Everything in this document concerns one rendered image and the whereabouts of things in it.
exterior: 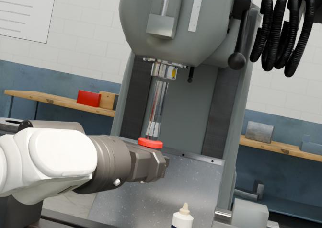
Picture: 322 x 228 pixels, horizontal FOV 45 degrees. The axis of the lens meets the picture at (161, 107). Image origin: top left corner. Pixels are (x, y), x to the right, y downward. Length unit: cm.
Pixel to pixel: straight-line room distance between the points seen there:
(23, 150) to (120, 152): 18
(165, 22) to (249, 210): 36
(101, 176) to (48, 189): 8
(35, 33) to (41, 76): 60
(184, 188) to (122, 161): 48
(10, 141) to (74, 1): 499
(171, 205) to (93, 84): 421
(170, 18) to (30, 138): 27
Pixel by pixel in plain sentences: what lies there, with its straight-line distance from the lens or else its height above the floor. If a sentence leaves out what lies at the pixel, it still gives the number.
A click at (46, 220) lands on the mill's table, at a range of 88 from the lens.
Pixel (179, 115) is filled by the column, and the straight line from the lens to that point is 109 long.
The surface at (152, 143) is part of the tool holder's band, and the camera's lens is 71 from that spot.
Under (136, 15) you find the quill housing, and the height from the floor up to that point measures 137.
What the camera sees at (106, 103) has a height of 94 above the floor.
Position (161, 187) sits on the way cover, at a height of 100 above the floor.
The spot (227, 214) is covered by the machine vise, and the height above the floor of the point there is 105.
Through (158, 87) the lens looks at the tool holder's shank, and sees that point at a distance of 71.
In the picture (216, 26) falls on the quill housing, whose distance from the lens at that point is 65.
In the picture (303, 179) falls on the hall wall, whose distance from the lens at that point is 510.
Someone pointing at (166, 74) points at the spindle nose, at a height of 129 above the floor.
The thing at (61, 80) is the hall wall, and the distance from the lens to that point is 534.
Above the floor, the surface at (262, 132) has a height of 98.
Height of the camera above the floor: 126
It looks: 3 degrees down
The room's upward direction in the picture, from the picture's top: 11 degrees clockwise
